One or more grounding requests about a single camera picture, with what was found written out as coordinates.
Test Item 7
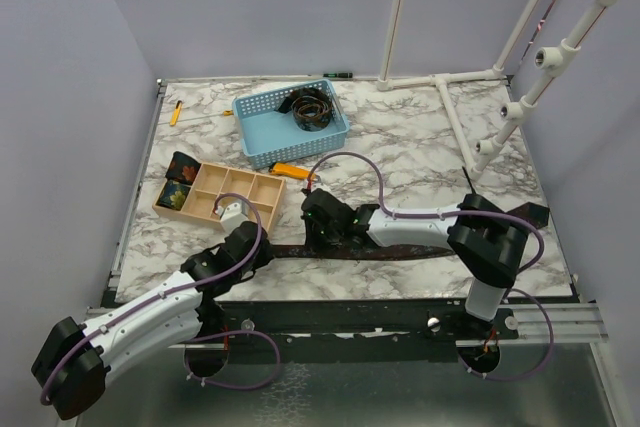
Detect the rolled dark red-leaf tie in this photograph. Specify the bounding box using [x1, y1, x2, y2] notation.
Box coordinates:
[165, 151, 201, 185]

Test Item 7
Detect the rolled blue yellow-leaf tie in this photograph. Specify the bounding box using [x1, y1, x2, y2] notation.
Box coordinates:
[156, 180, 191, 211]

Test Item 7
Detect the small yellow utility knife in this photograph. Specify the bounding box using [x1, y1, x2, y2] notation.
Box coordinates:
[169, 100, 183, 127]

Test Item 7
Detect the white PVC pipe frame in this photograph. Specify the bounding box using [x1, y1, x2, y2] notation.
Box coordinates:
[376, 0, 541, 180]

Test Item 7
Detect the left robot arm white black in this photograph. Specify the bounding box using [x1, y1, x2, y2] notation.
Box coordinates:
[31, 221, 272, 420]

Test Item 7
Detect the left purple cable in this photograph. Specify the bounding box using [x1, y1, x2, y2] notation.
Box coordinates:
[38, 192, 282, 407]

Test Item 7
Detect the brown blue floral tie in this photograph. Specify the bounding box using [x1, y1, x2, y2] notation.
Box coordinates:
[272, 202, 550, 261]

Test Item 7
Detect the green black marker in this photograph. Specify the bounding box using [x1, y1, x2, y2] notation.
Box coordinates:
[322, 72, 353, 79]

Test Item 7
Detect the black mounting rail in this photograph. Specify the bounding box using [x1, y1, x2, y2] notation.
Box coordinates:
[187, 299, 518, 364]

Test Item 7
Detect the blue perforated plastic basket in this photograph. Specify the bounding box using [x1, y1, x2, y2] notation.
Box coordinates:
[232, 79, 350, 169]

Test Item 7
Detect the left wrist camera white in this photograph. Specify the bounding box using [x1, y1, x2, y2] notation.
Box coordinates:
[214, 201, 249, 233]

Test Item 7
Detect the rolled black orange tie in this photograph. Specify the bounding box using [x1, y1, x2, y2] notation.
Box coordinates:
[276, 87, 333, 132]

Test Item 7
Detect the orange handle screwdriver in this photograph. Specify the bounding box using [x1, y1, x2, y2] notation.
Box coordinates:
[462, 166, 477, 195]

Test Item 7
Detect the wooden compartment tray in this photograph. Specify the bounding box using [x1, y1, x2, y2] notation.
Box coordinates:
[152, 163, 286, 232]

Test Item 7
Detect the orange utility knife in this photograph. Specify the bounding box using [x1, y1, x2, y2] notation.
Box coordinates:
[269, 162, 321, 182]

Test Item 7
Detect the white PVC pipe rack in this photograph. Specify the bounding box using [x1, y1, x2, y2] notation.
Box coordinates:
[469, 0, 618, 180]

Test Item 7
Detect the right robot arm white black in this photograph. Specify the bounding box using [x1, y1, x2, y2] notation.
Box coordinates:
[301, 188, 529, 338]

